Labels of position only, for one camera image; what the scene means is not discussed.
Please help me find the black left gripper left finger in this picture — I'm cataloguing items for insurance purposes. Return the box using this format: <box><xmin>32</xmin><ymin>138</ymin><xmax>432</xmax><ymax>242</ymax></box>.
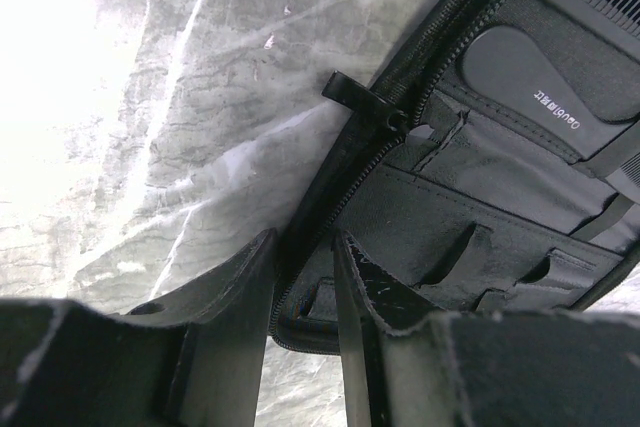
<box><xmin>1</xmin><ymin>229</ymin><xmax>277</xmax><ymax>426</ymax></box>

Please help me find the black handled razor comb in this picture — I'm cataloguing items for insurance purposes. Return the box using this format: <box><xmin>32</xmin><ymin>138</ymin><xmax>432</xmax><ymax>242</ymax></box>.
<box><xmin>460</xmin><ymin>25</ymin><xmax>632</xmax><ymax>159</ymax></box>

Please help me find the black zipper tool case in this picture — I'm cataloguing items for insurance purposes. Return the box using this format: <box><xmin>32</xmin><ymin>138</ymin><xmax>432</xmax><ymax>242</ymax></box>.
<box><xmin>269</xmin><ymin>0</ymin><xmax>639</xmax><ymax>354</ymax></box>

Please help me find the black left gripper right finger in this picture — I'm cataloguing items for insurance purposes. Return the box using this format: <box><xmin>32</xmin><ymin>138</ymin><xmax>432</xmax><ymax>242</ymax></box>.
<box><xmin>332</xmin><ymin>231</ymin><xmax>639</xmax><ymax>426</ymax></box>

